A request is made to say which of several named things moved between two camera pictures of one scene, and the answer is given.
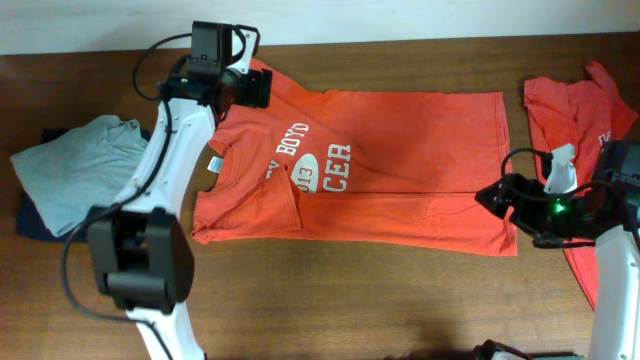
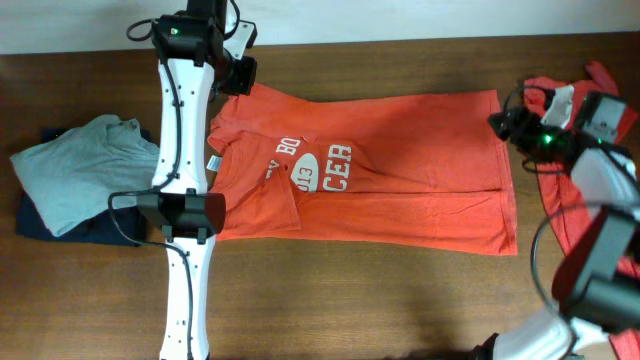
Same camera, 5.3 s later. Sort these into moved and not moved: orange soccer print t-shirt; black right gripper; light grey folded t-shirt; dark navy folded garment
Moved: black right gripper
Not moved: dark navy folded garment; orange soccer print t-shirt; light grey folded t-shirt
